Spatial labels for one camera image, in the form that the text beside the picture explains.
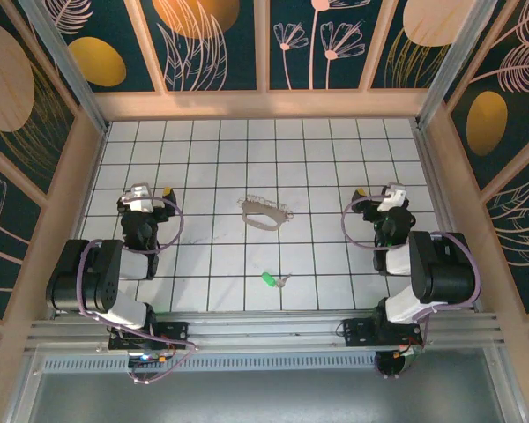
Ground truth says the clear plastic bag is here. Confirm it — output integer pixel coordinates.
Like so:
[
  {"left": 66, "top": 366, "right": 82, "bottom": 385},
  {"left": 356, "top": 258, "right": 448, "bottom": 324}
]
[{"left": 236, "top": 195, "right": 294, "bottom": 233}]

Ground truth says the brushed metal shelf panel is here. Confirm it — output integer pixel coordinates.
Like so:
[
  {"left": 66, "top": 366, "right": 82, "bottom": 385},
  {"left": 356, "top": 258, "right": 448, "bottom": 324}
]
[{"left": 8, "top": 372, "right": 525, "bottom": 423}]

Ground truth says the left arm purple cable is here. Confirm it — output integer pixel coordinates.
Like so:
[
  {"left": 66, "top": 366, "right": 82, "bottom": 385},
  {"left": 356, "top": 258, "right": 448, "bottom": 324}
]
[{"left": 77, "top": 196, "right": 199, "bottom": 385}]

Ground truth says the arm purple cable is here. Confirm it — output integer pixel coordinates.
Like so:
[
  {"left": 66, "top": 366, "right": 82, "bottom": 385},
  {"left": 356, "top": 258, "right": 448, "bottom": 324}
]
[
  {"left": 341, "top": 195, "right": 481, "bottom": 380},
  {"left": 77, "top": 196, "right": 199, "bottom": 385}
]

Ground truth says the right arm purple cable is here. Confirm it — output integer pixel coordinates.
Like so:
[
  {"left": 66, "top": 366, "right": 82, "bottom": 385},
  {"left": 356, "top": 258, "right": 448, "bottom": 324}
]
[{"left": 341, "top": 195, "right": 481, "bottom": 380}]

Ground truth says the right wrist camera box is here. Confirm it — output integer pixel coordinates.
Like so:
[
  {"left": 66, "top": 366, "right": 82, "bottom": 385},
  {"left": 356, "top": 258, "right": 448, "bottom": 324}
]
[{"left": 376, "top": 183, "right": 409, "bottom": 212}]

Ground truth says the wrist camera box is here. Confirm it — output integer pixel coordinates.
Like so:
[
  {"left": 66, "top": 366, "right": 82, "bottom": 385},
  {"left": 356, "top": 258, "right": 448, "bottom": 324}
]
[
  {"left": 117, "top": 184, "right": 155, "bottom": 213},
  {"left": 376, "top": 183, "right": 409, "bottom": 212}
]

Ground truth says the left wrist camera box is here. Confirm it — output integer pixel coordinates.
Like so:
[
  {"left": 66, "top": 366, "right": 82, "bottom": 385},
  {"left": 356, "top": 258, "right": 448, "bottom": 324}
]
[{"left": 117, "top": 184, "right": 155, "bottom": 213}]

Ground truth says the aluminium side rail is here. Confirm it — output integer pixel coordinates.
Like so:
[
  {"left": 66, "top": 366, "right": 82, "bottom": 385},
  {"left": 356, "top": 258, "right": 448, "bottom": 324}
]
[{"left": 410, "top": 118, "right": 497, "bottom": 315}]

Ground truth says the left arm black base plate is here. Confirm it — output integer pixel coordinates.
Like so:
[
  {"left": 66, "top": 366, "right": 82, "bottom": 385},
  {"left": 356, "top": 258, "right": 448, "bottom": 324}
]
[{"left": 108, "top": 320, "right": 190, "bottom": 352}]

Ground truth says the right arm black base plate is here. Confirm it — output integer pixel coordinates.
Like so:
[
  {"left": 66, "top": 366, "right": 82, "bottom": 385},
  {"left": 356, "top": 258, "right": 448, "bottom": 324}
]
[{"left": 342, "top": 316, "right": 424, "bottom": 349}]

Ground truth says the arm controller board with wires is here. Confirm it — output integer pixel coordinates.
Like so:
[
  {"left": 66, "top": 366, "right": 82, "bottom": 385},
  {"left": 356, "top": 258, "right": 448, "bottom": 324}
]
[
  {"left": 373, "top": 345, "right": 424, "bottom": 380},
  {"left": 127, "top": 351, "right": 180, "bottom": 367}
]

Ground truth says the long aluminium base rail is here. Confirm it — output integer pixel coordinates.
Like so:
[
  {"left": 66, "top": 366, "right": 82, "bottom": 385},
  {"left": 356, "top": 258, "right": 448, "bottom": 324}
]
[{"left": 24, "top": 310, "right": 506, "bottom": 353}]

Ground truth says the aluminium frame post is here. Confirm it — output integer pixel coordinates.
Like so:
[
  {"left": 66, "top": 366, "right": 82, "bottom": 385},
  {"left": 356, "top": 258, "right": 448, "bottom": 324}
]
[
  {"left": 416, "top": 0, "right": 499, "bottom": 129},
  {"left": 17, "top": 0, "right": 112, "bottom": 134}
]

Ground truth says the grey slotted cable duct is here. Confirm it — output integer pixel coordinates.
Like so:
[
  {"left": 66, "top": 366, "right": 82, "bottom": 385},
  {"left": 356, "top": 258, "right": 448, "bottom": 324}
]
[{"left": 39, "top": 355, "right": 378, "bottom": 374}]

